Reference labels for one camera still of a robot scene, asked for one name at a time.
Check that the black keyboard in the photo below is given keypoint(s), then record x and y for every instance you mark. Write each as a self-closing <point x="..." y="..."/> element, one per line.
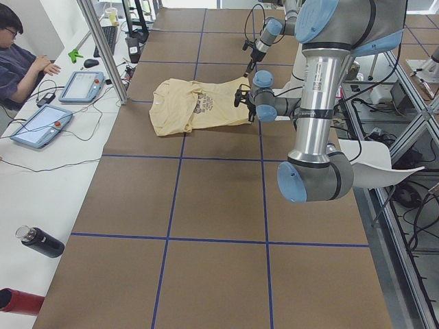
<point x="110" y="35"/>

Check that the green plastic clamp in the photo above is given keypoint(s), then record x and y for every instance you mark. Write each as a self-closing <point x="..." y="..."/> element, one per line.
<point x="74" y="55"/>

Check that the black water bottle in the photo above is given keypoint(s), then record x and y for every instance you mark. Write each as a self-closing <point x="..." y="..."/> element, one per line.
<point x="40" y="241"/>

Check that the red bottle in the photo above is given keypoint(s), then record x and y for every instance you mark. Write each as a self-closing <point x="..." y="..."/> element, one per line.
<point x="19" y="302"/>

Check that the blue teach pendant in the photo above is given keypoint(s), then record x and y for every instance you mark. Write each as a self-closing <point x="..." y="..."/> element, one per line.
<point x="42" y="127"/>
<point x="82" y="87"/>

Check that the near blue teach pendant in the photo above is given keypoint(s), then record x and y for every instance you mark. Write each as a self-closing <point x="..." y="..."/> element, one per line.
<point x="42" y="127"/>

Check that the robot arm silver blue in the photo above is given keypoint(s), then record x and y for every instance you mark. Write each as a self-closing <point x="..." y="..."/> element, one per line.
<point x="272" y="28"/>
<point x="332" y="34"/>

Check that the black computer mouse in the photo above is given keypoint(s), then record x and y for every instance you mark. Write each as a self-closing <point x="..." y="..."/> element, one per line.
<point x="90" y="63"/>

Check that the far blue teach pendant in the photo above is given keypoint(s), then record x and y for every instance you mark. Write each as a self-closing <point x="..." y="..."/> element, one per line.
<point x="82" y="87"/>

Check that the yellow drink cup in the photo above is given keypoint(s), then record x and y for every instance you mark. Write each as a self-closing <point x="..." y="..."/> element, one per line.
<point x="112" y="15"/>

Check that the seated person dark shirt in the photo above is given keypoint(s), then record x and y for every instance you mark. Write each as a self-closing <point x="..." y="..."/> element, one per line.
<point x="21" y="71"/>

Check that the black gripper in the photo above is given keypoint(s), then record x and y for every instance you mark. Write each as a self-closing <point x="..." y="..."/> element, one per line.
<point x="251" y="109"/>
<point x="254" y="54"/>

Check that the cream long-sleeve graphic shirt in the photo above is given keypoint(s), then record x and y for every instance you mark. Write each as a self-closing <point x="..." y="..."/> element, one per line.
<point x="182" y="106"/>

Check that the black power adapter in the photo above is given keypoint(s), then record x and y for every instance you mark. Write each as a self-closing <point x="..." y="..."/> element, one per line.
<point x="46" y="99"/>

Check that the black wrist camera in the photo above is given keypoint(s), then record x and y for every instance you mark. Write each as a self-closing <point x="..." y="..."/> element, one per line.
<point x="241" y="96"/>
<point x="248" y="44"/>

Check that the white plastic chair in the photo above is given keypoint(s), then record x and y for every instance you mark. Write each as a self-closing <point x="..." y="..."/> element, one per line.
<point x="371" y="163"/>

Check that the aluminium frame post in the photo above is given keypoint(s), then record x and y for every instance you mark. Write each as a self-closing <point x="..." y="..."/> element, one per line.
<point x="95" y="29"/>

